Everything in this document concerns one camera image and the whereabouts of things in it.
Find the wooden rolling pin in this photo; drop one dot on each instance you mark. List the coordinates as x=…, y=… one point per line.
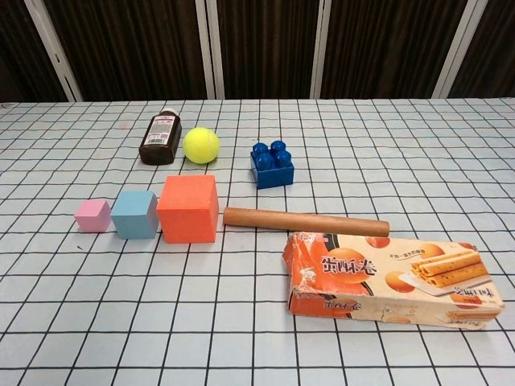
x=306, y=222

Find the orange egg roll box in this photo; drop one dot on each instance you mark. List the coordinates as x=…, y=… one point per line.
x=362, y=273

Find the light blue foam cube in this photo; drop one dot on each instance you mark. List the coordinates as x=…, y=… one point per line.
x=133, y=219

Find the small pink foam cube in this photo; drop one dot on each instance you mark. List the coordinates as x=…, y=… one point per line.
x=92, y=217

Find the yellow tennis ball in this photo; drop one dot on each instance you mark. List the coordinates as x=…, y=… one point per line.
x=201, y=145

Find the brown medicine bottle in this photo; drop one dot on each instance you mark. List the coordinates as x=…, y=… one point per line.
x=159, y=136

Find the large orange foam cube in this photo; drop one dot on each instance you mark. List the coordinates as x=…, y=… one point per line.
x=187, y=221

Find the checked light blue tablecloth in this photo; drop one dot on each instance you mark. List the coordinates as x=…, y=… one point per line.
x=257, y=342

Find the dark blue studded brick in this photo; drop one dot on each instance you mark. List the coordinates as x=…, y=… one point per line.
x=273, y=173

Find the white double screen frame post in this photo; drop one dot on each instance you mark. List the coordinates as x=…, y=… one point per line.
x=206, y=48

